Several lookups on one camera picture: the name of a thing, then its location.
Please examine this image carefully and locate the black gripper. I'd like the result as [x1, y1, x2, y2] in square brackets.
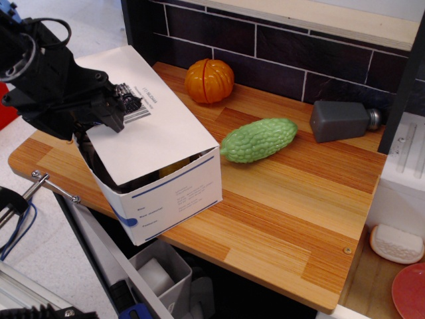
[1, 6, 126, 140]

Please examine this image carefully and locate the white cardboard box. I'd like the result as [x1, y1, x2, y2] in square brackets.
[76, 46, 222, 245]

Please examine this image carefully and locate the red box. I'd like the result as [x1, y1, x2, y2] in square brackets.
[0, 83, 18, 130]

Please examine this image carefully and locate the yellow toy corn front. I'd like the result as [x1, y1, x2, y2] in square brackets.
[159, 158, 191, 179]

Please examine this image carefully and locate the orange toy pumpkin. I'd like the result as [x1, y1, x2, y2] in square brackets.
[185, 58, 234, 104]

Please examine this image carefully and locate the metal table clamp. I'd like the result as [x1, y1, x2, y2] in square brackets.
[1, 170, 81, 228]

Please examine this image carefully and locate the green toy bitter gourd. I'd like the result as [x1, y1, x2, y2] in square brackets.
[220, 118, 298, 163]

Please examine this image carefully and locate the white block in bin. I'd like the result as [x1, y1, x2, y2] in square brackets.
[137, 258, 175, 296]

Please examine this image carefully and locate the grey plastic bin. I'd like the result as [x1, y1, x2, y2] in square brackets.
[129, 240, 192, 318]

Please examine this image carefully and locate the grey shaker bottle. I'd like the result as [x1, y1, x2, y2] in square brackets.
[309, 100, 383, 143]

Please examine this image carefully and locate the wooden upper shelf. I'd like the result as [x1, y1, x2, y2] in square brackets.
[190, 0, 420, 51]

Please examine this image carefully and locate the white toy bread slice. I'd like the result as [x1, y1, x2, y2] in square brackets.
[369, 224, 424, 265]

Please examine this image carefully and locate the red plate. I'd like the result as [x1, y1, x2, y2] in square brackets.
[392, 263, 424, 318]

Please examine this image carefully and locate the blue cable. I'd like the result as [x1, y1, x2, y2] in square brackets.
[0, 198, 38, 261]

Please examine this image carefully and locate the aluminium frame rail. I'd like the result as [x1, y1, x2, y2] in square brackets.
[1, 261, 72, 310]

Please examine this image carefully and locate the blue black tool handle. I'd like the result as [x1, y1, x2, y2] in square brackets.
[109, 280, 152, 319]

